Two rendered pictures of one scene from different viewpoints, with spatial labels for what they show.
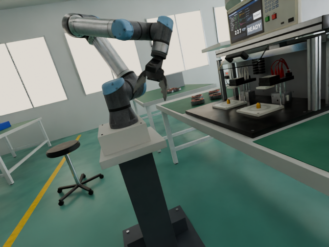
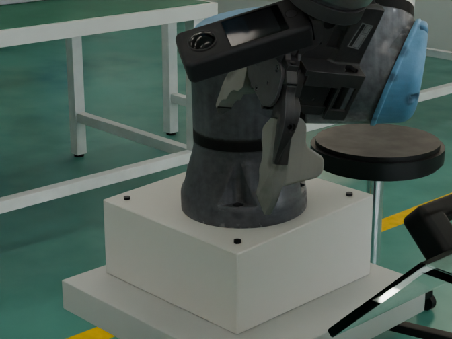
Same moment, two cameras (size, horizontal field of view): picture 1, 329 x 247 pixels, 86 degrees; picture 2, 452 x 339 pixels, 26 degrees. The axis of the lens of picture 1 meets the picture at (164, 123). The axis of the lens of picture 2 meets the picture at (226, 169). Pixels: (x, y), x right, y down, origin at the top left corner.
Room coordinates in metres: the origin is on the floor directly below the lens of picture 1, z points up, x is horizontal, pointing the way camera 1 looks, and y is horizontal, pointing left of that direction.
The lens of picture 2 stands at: (0.35, -0.75, 1.25)
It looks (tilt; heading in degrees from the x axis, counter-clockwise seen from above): 18 degrees down; 60
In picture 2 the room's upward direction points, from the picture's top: straight up
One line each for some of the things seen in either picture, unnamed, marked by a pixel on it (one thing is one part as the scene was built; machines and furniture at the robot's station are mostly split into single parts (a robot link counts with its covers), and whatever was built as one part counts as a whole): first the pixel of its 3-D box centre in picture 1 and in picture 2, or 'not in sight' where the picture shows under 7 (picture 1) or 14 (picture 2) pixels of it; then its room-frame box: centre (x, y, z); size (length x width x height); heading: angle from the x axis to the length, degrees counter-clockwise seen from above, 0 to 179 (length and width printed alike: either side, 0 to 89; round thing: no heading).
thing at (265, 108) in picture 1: (258, 109); not in sight; (0.84, -0.48, 0.78); 0.15 x 0.15 x 0.01; 13
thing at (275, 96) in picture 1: (281, 97); not in sight; (0.88, -0.62, 0.80); 0.07 x 0.05 x 0.06; 13
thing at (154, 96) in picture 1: (167, 110); not in sight; (3.32, -0.11, 0.38); 1.85 x 1.10 x 0.75; 13
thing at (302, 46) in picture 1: (252, 56); not in sight; (0.98, -0.55, 1.03); 0.62 x 0.01 x 0.03; 13
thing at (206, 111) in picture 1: (244, 108); not in sight; (0.97, -0.46, 0.76); 0.64 x 0.47 x 0.02; 13
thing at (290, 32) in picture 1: (283, 36); not in sight; (1.03, -0.76, 1.09); 0.68 x 0.44 x 0.05; 13
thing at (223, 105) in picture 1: (228, 104); not in sight; (1.08, -0.42, 0.78); 0.15 x 0.15 x 0.01; 13
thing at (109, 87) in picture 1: (116, 92); (247, 68); (0.92, 0.20, 1.02); 0.13 x 0.12 x 0.14; 145
